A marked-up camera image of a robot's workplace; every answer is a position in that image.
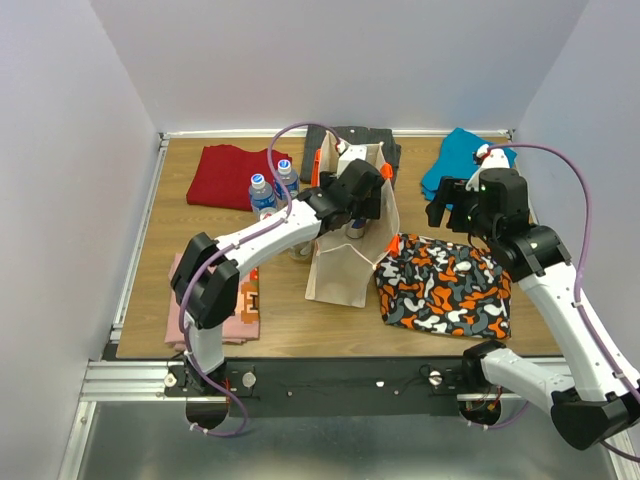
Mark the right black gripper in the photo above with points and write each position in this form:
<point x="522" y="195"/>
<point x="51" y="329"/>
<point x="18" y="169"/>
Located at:
<point x="451" y="190"/>

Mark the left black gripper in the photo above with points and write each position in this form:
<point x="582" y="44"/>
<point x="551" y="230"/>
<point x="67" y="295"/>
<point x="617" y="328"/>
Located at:
<point x="370" y="208"/>

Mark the beige canvas tote bag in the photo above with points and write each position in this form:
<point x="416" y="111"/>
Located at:
<point x="341" y="267"/>

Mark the blue cap bottle front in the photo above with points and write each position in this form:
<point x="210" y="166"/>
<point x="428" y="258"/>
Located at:
<point x="290" y="179"/>

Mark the blue cap water bottle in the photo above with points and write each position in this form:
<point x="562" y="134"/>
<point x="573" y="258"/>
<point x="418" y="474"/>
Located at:
<point x="261" y="195"/>

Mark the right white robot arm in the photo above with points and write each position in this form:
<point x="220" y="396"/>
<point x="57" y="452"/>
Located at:
<point x="600" y="397"/>

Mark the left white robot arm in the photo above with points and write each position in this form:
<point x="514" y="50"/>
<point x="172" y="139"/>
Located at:
<point x="207" y="279"/>

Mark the folded teal shirt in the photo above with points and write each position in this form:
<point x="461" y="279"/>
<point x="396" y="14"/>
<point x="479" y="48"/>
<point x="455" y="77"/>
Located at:
<point x="456" y="159"/>

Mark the orange camouflage folded garment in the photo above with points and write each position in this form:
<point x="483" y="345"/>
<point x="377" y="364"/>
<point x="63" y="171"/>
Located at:
<point x="446" y="288"/>

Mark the folded dark grey garment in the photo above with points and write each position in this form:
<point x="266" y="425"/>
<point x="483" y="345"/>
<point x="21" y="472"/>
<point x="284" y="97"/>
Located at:
<point x="354" y="135"/>

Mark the folded red shirt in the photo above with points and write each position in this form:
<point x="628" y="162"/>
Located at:
<point x="223" y="177"/>

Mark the folded pink graphic shirt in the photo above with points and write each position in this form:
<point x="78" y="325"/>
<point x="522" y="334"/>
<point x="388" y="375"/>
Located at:
<point x="243" y="326"/>

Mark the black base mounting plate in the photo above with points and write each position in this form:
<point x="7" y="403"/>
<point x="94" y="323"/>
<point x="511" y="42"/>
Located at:
<point x="349" y="386"/>

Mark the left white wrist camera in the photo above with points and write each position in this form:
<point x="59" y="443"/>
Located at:
<point x="351" y="153"/>

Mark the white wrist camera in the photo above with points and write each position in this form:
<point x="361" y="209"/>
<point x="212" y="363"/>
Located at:
<point x="486" y="157"/>
<point x="351" y="153"/>

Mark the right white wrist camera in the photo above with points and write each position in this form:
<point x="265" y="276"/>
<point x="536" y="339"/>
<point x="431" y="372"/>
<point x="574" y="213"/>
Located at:
<point x="486" y="157"/>

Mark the aluminium table frame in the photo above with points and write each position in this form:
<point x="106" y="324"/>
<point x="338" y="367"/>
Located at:
<point x="126" y="429"/>

